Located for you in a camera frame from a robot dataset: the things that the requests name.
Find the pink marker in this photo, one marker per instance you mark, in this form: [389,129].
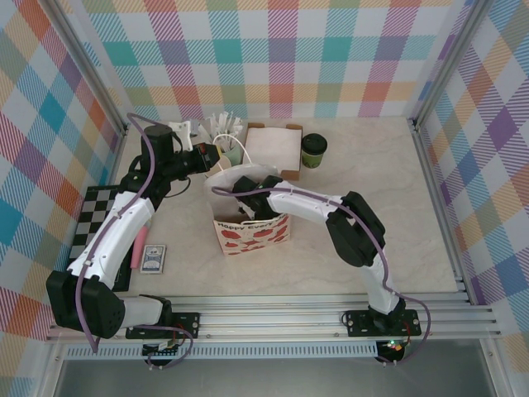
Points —
[140,248]

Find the aluminium frame post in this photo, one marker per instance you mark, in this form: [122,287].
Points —
[444,62]
[87,62]

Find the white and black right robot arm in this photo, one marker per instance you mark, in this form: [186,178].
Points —
[306,204]

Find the aluminium side rail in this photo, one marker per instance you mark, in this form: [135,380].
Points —
[438,198]

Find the brown cardboard box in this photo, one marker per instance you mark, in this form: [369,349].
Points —
[289,175]

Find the black and silver chessboard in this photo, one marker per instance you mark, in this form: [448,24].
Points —
[80,240]

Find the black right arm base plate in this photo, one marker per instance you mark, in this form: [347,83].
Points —
[359,322]

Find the white paper bag red prints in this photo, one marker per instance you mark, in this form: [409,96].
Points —
[256,240]

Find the aluminium mounting rail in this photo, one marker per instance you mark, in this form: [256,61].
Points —
[268,322]

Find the blue playing card deck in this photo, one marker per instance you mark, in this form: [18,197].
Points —
[153,259]

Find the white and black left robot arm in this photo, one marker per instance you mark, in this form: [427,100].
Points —
[120,231]

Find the small circuit board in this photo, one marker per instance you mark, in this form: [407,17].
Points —
[163,349]
[392,347]

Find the green coffee cup black lid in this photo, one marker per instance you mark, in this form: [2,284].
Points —
[314,149]

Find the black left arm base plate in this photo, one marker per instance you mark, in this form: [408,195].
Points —
[186,322]

